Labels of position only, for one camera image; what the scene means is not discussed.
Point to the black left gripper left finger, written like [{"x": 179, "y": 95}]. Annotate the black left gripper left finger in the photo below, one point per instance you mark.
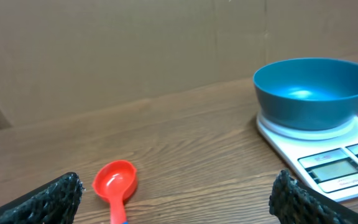
[{"x": 54, "y": 202}]

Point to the white digital kitchen scale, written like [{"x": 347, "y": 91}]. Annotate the white digital kitchen scale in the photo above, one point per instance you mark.
[{"x": 326, "y": 161}]

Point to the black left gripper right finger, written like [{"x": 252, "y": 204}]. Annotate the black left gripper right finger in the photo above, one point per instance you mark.
[{"x": 294, "y": 203}]

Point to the red measuring scoop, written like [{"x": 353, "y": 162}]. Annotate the red measuring scoop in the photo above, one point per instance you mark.
[{"x": 115, "y": 183}]

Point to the teal blue bowl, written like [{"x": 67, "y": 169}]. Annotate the teal blue bowl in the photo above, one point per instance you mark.
[{"x": 308, "y": 93}]

